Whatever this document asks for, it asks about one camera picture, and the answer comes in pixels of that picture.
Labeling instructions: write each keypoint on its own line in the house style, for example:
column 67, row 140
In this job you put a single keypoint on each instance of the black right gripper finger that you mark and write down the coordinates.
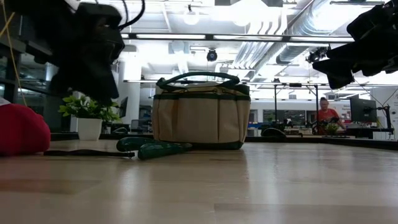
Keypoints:
column 335, row 73
column 340, row 53

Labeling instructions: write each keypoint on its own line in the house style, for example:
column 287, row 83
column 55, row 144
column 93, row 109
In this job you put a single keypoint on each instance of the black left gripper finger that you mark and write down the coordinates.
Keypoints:
column 71, row 85
column 104, row 87

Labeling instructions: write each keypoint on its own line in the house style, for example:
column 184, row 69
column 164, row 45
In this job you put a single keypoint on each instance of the beige green gardening bag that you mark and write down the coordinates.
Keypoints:
column 199, row 121

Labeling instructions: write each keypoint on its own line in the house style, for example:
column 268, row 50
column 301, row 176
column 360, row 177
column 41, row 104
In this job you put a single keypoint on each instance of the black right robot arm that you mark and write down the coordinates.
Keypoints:
column 376, row 21

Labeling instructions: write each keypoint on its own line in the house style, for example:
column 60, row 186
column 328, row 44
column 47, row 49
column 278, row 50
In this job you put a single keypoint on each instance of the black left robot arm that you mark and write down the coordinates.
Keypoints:
column 37, row 28

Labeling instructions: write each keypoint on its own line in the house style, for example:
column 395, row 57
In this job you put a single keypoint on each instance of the red black gardening glove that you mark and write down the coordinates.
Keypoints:
column 21, row 130

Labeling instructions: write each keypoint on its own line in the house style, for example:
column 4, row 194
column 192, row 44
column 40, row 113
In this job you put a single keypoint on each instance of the black ceiling device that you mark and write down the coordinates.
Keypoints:
column 317, row 55

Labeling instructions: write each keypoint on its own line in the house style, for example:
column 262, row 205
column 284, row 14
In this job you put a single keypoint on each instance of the dark background monitor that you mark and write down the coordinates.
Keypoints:
column 123, row 107

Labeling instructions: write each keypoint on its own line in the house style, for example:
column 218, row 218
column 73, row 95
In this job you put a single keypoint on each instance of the person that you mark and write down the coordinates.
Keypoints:
column 326, row 115

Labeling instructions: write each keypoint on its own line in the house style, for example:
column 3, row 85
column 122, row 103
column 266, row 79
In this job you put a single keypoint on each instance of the green plant white pot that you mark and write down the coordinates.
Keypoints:
column 89, row 129

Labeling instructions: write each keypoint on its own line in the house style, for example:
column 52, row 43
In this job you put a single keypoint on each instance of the black computer monitor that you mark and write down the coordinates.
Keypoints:
column 362, row 110

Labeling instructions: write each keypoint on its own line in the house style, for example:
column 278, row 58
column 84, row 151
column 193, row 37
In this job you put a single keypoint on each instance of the small green background plant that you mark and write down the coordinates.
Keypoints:
column 331, row 128

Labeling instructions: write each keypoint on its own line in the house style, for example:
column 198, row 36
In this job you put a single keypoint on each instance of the black monitor stand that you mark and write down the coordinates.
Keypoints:
column 387, row 118

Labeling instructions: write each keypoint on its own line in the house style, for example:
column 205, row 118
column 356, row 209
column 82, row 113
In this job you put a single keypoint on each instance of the black ceiling spotlight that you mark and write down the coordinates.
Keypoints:
column 212, row 55

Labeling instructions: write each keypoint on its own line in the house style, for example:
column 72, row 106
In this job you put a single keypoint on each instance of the long ceiling light bar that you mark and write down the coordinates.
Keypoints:
column 208, row 36

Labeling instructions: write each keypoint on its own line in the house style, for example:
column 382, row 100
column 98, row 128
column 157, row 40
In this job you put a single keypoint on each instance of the silver ventilation duct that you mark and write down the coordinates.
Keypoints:
column 292, row 53

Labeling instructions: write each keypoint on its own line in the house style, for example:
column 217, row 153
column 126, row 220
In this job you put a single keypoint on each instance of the black background frame stand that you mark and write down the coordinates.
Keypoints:
column 275, row 105

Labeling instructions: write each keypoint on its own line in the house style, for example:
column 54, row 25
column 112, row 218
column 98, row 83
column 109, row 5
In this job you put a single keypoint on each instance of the black aluminium table frame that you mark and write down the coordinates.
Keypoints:
column 311, row 140

